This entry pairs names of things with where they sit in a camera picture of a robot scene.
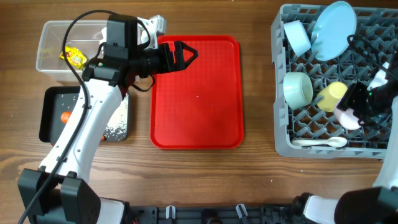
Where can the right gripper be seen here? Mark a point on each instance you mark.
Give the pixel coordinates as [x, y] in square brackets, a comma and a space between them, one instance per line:
[351, 100]

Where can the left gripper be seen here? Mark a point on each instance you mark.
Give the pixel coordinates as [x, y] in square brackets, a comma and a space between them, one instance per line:
[168, 65]

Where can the pink cup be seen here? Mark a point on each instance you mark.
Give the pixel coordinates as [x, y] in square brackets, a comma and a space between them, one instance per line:
[347, 119]

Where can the yellow cup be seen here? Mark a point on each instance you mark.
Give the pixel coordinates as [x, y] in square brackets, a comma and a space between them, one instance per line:
[331, 96]

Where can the white plastic spoon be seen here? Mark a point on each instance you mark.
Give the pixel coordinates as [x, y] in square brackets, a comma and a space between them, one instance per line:
[332, 142]

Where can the green bowl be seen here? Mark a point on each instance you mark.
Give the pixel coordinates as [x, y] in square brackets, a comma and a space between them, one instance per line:
[298, 90]

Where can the light blue plate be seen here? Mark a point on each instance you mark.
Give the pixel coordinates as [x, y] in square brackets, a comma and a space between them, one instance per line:
[331, 30]

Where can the white napkin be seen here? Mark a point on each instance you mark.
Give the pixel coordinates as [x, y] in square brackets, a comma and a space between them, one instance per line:
[104, 34]

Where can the light blue rice bowl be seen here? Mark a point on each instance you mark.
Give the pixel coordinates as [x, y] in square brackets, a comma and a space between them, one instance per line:
[297, 37]

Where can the yellow snack wrapper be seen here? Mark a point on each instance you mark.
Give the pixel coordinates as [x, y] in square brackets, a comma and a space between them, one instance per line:
[75, 57]

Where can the orange carrot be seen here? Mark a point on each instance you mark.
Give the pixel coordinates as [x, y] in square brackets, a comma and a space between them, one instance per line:
[65, 116]

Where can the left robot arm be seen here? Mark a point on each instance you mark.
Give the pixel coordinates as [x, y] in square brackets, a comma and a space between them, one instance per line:
[58, 191]

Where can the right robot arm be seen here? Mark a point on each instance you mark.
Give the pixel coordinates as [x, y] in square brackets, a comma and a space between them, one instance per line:
[378, 203]

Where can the grey dishwasher rack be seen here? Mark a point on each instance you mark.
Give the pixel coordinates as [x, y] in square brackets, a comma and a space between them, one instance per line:
[310, 122]

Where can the red serving tray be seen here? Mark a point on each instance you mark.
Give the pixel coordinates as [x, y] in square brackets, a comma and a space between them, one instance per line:
[202, 106]

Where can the spilled rice pile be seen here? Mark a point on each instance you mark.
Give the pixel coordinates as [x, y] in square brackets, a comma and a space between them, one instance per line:
[116, 129]

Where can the clear plastic bin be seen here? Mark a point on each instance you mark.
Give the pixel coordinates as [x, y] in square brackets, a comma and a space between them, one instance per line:
[85, 35]

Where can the black tray bin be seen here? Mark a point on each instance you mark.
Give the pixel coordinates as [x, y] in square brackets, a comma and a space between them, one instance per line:
[47, 112]

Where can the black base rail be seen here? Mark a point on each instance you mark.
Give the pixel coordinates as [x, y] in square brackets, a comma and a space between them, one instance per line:
[266, 214]

